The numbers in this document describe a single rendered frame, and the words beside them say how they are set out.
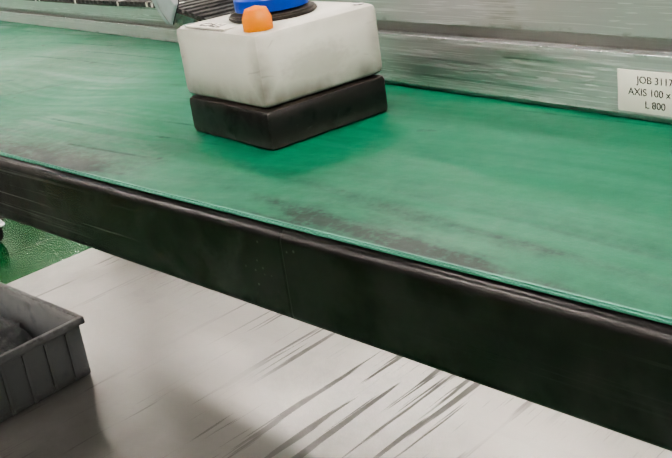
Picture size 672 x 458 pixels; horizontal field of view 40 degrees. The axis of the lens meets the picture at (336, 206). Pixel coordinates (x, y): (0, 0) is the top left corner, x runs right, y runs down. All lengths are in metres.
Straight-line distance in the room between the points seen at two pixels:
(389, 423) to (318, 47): 0.83
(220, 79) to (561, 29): 0.17
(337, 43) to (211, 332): 1.10
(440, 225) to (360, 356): 1.06
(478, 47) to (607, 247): 0.21
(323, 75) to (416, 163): 0.09
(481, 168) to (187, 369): 1.09
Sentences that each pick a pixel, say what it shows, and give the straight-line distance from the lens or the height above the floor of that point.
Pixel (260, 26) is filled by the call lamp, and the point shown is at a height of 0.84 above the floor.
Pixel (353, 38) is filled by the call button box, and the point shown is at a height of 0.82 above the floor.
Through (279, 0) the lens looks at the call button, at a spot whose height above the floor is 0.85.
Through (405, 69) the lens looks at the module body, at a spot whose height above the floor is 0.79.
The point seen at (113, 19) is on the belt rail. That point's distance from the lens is 0.98.
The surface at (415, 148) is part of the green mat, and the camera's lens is 0.45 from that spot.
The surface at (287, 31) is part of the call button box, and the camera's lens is 0.47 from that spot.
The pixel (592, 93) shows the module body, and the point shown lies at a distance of 0.47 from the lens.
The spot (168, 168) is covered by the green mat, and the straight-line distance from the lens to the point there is 0.48.
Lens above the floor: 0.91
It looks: 20 degrees down
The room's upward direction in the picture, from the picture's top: 8 degrees counter-clockwise
